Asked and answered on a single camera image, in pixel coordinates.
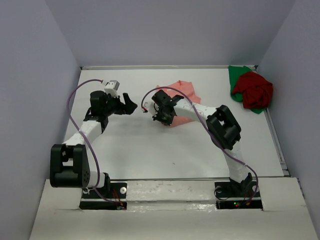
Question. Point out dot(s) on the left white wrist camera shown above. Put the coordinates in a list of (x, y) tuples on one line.
[(111, 87)]

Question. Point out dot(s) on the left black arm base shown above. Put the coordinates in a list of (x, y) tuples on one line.
[(115, 199)]

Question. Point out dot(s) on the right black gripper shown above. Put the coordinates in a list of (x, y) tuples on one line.
[(157, 116)]

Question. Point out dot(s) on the red t shirt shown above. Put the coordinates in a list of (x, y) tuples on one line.
[(255, 90)]

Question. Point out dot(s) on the white foam front panel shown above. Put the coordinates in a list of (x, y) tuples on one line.
[(176, 210)]

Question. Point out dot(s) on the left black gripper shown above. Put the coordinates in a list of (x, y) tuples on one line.
[(128, 108)]

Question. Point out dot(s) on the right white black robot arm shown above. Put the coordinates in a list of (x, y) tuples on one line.
[(219, 123)]

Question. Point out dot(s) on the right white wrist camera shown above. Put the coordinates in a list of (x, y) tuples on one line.
[(149, 107)]

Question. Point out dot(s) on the pink t shirt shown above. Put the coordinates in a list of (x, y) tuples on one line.
[(188, 89)]

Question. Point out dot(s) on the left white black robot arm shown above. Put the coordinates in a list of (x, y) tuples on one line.
[(69, 163)]

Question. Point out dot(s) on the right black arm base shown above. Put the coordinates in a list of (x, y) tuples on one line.
[(228, 199)]

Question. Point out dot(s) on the aluminium back table rail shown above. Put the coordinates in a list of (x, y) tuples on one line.
[(152, 67)]

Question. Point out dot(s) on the green t shirt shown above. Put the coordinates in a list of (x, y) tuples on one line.
[(234, 73)]

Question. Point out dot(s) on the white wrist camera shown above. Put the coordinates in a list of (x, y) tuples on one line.
[(111, 87), (149, 107)]

